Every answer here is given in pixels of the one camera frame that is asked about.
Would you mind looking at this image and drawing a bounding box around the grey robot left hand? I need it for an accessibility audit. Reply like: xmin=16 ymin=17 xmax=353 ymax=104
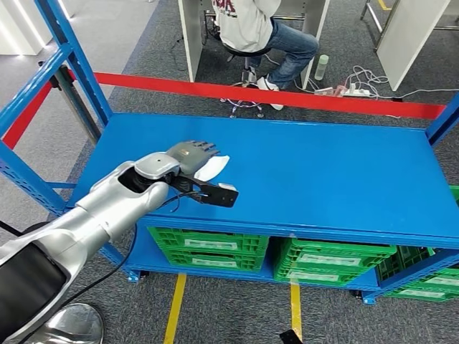
xmin=165 ymin=140 xmax=220 ymax=176

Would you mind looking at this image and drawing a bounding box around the white curved plastic part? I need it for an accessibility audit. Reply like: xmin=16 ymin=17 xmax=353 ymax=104
xmin=193 ymin=154 xmax=230 ymax=183

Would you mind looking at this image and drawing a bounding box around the blue metal shelf rack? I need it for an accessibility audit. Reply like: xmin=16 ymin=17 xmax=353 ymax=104
xmin=0 ymin=0 xmax=459 ymax=306

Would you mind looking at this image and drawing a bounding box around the green plastic crate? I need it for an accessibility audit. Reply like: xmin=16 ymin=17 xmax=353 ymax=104
xmin=273 ymin=263 xmax=362 ymax=287
xmin=376 ymin=185 xmax=459 ymax=283
xmin=384 ymin=279 xmax=459 ymax=303
xmin=276 ymin=237 xmax=398 ymax=272
xmin=148 ymin=226 xmax=270 ymax=257
xmin=163 ymin=249 xmax=266 ymax=273

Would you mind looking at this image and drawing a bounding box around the black stool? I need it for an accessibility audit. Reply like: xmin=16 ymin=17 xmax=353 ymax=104
xmin=219 ymin=42 xmax=273 ymax=120

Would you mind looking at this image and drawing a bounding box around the red barrier belt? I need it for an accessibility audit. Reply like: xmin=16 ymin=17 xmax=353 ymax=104
xmin=2 ymin=80 xmax=53 ymax=151
xmin=68 ymin=71 xmax=446 ymax=120

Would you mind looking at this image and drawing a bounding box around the person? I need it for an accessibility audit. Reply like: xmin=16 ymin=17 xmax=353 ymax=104
xmin=211 ymin=0 xmax=320 ymax=111

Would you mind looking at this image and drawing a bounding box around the pale green bottle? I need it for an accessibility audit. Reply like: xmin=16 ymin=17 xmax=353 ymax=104
xmin=314 ymin=54 xmax=330 ymax=82

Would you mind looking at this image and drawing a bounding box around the white desk panel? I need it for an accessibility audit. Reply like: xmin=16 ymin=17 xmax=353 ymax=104
xmin=376 ymin=0 xmax=451 ymax=92

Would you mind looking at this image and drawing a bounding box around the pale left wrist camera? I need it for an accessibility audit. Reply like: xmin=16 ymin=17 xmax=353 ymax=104
xmin=166 ymin=173 xmax=240 ymax=210

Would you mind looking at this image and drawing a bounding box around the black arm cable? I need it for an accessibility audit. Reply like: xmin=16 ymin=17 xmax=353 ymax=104
xmin=18 ymin=189 xmax=209 ymax=344

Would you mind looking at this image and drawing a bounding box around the steel table frame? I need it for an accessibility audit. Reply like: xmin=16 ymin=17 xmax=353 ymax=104
xmin=360 ymin=0 xmax=401 ymax=52

